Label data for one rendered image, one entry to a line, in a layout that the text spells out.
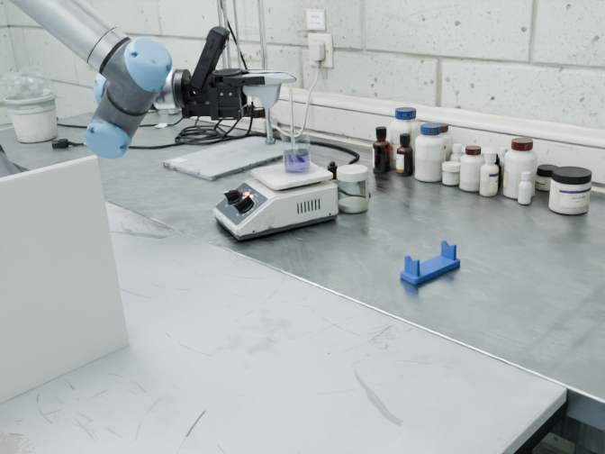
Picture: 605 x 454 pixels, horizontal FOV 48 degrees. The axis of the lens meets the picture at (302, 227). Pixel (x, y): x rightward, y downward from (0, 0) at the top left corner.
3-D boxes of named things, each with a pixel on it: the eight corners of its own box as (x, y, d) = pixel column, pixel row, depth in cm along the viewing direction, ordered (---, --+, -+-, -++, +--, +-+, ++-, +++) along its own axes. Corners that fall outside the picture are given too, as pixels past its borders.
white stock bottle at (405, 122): (414, 159, 157) (415, 104, 152) (426, 167, 150) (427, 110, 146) (385, 162, 156) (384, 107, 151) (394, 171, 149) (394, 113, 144)
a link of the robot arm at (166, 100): (163, 65, 125) (147, 72, 118) (186, 64, 124) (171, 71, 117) (167, 105, 128) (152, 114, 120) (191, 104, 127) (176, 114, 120)
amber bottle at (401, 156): (410, 170, 149) (411, 131, 146) (414, 176, 146) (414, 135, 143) (394, 172, 149) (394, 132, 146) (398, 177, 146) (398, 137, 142)
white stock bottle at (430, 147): (429, 184, 140) (430, 130, 136) (408, 177, 145) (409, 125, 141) (451, 177, 143) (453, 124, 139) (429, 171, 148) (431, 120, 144)
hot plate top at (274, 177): (274, 190, 116) (274, 186, 116) (248, 174, 127) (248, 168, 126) (335, 178, 121) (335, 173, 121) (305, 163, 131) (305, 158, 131)
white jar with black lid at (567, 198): (542, 204, 126) (545, 167, 123) (576, 201, 126) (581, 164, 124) (559, 216, 120) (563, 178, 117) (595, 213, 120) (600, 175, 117)
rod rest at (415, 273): (415, 286, 98) (415, 263, 96) (399, 277, 100) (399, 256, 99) (461, 265, 103) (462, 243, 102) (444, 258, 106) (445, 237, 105)
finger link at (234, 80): (269, 83, 119) (221, 83, 121) (268, 72, 119) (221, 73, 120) (263, 87, 115) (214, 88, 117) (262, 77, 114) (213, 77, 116)
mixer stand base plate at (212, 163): (211, 180, 150) (210, 176, 150) (160, 165, 164) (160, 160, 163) (305, 150, 169) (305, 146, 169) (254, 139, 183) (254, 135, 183)
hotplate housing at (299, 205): (238, 243, 116) (234, 199, 113) (213, 220, 127) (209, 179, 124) (350, 217, 125) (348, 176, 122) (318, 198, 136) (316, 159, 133)
